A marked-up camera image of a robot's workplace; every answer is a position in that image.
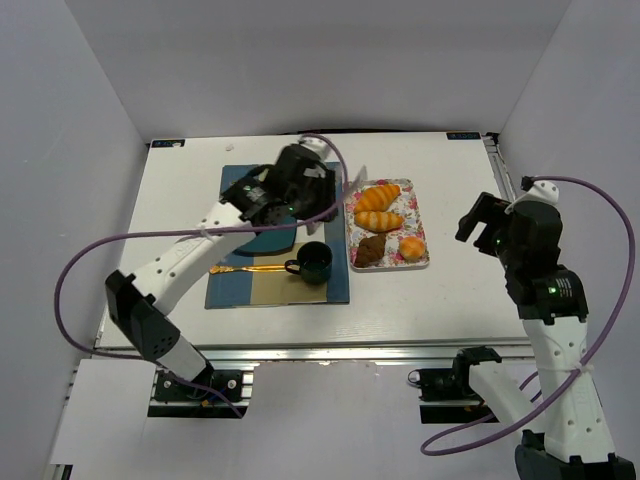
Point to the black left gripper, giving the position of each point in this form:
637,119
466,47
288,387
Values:
323,187

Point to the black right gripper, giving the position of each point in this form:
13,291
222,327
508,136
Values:
480,220

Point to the brown chocolate croissant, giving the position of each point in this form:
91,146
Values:
370,250

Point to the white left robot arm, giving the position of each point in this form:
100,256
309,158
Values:
139,303

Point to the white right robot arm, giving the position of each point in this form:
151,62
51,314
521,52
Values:
570,438

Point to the large orange striped croissant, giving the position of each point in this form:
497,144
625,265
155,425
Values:
381,197

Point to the small orange striped croissant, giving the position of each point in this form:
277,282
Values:
378,222

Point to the dark green mug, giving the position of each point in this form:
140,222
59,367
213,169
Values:
313,263

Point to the floral rectangular tray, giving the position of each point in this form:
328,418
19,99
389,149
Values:
404,205

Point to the teal square plate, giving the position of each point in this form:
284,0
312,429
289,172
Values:
269,243

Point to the round orange bun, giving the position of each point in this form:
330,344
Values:
412,248

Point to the blue table corner label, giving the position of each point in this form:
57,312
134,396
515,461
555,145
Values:
464,136

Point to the blue and beige placemat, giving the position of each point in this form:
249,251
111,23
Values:
241,289

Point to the gold knife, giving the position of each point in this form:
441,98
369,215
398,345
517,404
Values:
220,269

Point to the white front cover board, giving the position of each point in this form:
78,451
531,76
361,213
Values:
346,420

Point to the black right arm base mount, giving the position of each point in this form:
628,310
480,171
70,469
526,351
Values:
444,401

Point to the aluminium table edge rail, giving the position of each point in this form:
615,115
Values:
403,351

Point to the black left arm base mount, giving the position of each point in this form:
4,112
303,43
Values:
225,395

